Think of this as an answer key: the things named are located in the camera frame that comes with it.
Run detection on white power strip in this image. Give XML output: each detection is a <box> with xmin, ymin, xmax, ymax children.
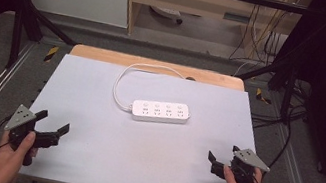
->
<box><xmin>128</xmin><ymin>94</ymin><xmax>194</xmax><ymax>132</ymax></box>

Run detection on white floor cable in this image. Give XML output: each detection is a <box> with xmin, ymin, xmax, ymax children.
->
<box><xmin>232</xmin><ymin>57</ymin><xmax>260</xmax><ymax>81</ymax></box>

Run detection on black floor cables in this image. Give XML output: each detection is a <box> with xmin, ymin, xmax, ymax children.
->
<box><xmin>247</xmin><ymin>71</ymin><xmax>317</xmax><ymax>139</ymax></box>

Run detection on person's left hand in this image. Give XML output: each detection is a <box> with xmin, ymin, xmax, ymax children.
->
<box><xmin>0</xmin><ymin>125</ymin><xmax>42</xmax><ymax>183</ymax></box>

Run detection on hanging cable bundle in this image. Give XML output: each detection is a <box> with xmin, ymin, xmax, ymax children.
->
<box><xmin>227</xmin><ymin>0</ymin><xmax>302</xmax><ymax>73</ymax></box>

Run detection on light grey table mat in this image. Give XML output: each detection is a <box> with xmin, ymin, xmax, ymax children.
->
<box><xmin>16</xmin><ymin>49</ymin><xmax>290</xmax><ymax>183</ymax></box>

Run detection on wooden desk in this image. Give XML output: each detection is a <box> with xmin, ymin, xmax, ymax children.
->
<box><xmin>116</xmin><ymin>0</ymin><xmax>314</xmax><ymax>67</ymax></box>

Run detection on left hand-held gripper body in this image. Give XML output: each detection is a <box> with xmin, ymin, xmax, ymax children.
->
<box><xmin>0</xmin><ymin>102</ymin><xmax>66</xmax><ymax>172</ymax></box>

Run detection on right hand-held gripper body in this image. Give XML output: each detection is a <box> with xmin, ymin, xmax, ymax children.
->
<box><xmin>208</xmin><ymin>142</ymin><xmax>274</xmax><ymax>183</ymax></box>

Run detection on white chair base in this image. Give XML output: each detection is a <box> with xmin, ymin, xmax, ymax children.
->
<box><xmin>146</xmin><ymin>4</ymin><xmax>186</xmax><ymax>27</ymax></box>

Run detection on white power strip cable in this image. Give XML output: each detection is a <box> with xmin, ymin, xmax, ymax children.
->
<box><xmin>108</xmin><ymin>57</ymin><xmax>189</xmax><ymax>123</ymax></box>

